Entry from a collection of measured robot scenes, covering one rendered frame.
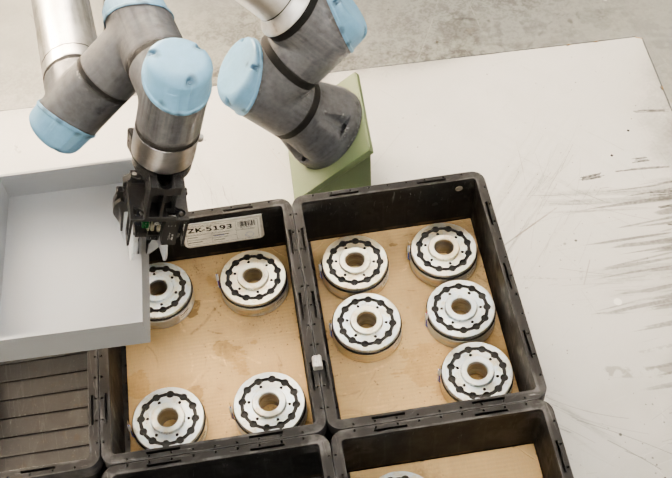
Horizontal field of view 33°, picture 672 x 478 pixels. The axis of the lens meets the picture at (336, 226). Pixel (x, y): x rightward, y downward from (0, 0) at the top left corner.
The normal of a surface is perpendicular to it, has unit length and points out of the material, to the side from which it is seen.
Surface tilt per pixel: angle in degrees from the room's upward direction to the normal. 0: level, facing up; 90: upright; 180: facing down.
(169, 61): 16
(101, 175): 90
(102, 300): 2
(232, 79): 48
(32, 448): 0
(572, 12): 0
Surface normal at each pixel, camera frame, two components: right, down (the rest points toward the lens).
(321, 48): 0.18, 0.66
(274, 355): -0.04, -0.59
